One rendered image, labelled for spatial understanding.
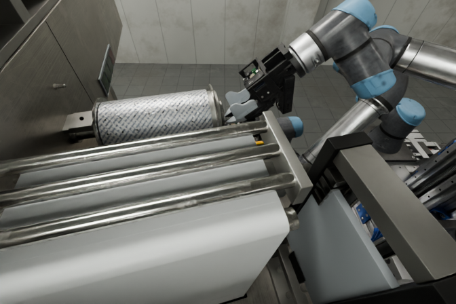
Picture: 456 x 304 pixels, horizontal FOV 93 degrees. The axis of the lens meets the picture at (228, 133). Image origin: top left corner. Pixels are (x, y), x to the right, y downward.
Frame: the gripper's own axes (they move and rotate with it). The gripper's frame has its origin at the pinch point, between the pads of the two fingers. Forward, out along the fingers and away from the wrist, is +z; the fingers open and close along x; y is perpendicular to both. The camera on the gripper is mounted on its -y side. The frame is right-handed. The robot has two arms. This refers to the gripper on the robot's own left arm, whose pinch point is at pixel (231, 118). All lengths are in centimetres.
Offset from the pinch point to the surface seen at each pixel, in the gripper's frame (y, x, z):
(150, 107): 16.9, -0.2, 9.7
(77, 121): 25.4, -1.3, 23.2
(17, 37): 39.8, -6.4, 15.3
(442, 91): -295, -112, -161
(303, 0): -113, -197, -78
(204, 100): 9.4, -0.3, 0.6
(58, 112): 29.0, -2.2, 23.7
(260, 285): -27.1, 32.4, 20.6
